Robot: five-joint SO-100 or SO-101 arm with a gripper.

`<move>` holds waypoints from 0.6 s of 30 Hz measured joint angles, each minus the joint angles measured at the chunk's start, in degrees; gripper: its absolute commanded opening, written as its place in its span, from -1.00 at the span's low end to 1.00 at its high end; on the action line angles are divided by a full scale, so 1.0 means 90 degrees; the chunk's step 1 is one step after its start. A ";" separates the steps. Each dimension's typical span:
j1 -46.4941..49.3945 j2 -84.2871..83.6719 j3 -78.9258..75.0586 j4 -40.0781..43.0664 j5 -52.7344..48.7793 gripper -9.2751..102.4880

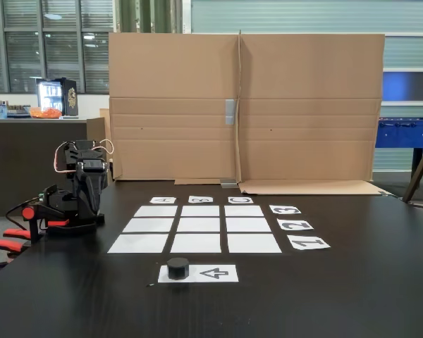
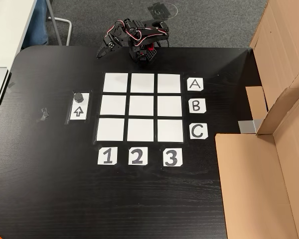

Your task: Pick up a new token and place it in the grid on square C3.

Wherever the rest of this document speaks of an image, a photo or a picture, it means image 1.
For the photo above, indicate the large brown cardboard sheet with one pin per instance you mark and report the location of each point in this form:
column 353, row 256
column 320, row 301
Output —
column 172, row 105
column 310, row 105

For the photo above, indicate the small brown cardboard sheet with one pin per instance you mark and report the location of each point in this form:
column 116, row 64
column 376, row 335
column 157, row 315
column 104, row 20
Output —
column 95, row 134

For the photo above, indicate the paper sheet letter A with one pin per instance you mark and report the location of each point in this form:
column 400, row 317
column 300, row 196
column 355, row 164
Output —
column 163, row 200

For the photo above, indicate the paper sheet number 1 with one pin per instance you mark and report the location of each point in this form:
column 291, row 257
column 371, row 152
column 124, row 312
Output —
column 308, row 243

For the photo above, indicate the black mini fridge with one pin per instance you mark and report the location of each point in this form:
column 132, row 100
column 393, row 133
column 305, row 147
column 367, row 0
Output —
column 68, row 96

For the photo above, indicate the paper sheet number 3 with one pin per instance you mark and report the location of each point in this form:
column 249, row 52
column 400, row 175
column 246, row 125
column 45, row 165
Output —
column 285, row 210

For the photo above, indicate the blue foosball table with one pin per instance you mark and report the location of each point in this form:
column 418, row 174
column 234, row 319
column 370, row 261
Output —
column 405, row 135

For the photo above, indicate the dark counter cabinet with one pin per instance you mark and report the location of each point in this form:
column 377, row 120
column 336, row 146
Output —
column 21, row 158

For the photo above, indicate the black red bar clamp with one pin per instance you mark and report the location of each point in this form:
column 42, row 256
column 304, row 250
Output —
column 29, row 212

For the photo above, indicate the paper sheet letter C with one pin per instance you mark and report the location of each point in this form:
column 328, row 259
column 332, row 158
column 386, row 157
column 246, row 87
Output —
column 240, row 200

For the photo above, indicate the paper sheet number 2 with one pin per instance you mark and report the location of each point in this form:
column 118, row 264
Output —
column 295, row 225

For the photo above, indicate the grey tape strip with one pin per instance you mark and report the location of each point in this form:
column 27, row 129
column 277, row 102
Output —
column 230, row 112
column 228, row 183

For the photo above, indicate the white arrow paper sheet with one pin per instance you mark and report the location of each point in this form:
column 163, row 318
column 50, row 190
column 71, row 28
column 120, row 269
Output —
column 215, row 274

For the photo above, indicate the black round token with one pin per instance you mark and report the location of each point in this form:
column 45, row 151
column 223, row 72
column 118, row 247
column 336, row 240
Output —
column 178, row 269

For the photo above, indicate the white paper grid square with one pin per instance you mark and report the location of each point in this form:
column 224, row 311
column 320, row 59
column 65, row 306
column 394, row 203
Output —
column 248, row 224
column 195, row 243
column 200, row 211
column 199, row 224
column 156, row 211
column 254, row 243
column 148, row 225
column 137, row 243
column 244, row 211

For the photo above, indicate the orange snack bag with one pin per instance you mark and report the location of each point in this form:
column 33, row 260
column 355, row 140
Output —
column 47, row 112

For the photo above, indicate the tray of small bottles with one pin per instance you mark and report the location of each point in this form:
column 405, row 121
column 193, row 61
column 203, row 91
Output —
column 18, row 111

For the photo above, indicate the white blue box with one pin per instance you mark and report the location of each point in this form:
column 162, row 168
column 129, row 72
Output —
column 0, row 111

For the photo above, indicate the wooden easel leg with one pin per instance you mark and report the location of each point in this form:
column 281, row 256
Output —
column 421, row 165

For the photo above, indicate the paper sheet letter B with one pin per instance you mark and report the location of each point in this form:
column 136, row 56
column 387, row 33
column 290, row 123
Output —
column 201, row 199

